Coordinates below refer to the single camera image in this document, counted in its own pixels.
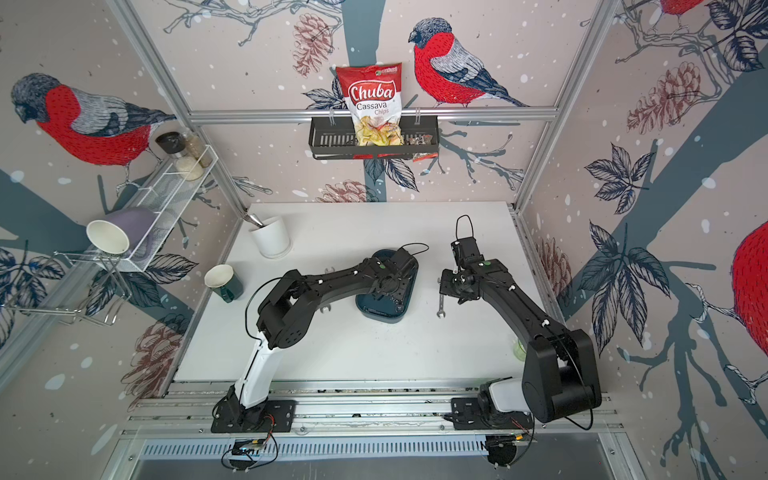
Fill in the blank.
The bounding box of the purple mug white interior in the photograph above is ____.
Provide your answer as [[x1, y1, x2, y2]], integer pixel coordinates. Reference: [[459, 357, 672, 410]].
[[86, 207, 157, 255]]

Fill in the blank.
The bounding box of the black lidded spice jar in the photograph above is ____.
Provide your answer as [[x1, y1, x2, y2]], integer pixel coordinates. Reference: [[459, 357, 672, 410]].
[[155, 132, 187, 158]]

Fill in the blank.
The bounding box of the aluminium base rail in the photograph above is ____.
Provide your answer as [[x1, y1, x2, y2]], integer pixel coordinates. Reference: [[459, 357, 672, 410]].
[[118, 381, 624, 461]]

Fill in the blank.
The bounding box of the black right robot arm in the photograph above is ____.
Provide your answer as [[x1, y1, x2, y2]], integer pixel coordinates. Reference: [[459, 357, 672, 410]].
[[440, 237, 602, 423]]

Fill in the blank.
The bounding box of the black wire wall basket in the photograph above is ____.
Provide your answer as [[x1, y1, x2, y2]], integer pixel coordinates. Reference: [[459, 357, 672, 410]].
[[308, 116, 440, 160]]

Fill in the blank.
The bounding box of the white ceramic utensil holder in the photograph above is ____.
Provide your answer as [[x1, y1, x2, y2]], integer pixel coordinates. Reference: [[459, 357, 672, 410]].
[[249, 216, 293, 260]]

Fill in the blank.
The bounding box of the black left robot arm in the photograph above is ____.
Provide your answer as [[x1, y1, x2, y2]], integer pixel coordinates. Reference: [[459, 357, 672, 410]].
[[214, 247, 418, 427]]

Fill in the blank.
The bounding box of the wire cup rack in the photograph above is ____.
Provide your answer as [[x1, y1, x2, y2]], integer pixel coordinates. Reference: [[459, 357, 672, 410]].
[[1, 250, 133, 326]]

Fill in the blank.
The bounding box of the white lidded spice jar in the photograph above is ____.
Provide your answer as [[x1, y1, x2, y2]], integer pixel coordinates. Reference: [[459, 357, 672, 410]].
[[174, 155, 205, 182]]

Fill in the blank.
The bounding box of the large silver open-end wrench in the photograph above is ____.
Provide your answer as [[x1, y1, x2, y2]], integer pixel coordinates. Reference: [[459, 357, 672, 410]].
[[436, 279, 446, 319]]

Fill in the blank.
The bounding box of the green paper cup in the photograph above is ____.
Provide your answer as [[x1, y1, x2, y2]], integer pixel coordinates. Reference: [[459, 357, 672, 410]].
[[204, 264, 244, 303]]

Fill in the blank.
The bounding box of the clear acrylic wall shelf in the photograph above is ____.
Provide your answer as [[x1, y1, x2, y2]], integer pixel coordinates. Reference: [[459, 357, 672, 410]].
[[117, 145, 219, 272]]

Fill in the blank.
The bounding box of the red Chuba cassava chips bag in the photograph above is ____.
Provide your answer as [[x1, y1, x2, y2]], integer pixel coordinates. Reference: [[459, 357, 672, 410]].
[[336, 63, 404, 147]]

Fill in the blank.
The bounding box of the small circuit board with wires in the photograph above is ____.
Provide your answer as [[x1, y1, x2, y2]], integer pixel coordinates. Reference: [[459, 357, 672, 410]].
[[220, 432, 280, 472]]

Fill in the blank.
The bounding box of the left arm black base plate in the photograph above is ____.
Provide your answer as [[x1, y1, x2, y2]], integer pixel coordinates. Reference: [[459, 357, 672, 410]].
[[210, 386, 297, 434]]

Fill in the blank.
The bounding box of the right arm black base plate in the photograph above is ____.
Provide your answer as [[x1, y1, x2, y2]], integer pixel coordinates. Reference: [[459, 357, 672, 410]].
[[443, 378, 535, 432]]

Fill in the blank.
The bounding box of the green translucent glass cup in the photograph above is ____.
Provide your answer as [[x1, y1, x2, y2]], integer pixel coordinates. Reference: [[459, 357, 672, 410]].
[[513, 339, 526, 362]]

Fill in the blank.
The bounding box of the teal plastic storage box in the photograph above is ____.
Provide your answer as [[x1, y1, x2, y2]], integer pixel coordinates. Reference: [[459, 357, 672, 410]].
[[355, 247, 419, 323]]

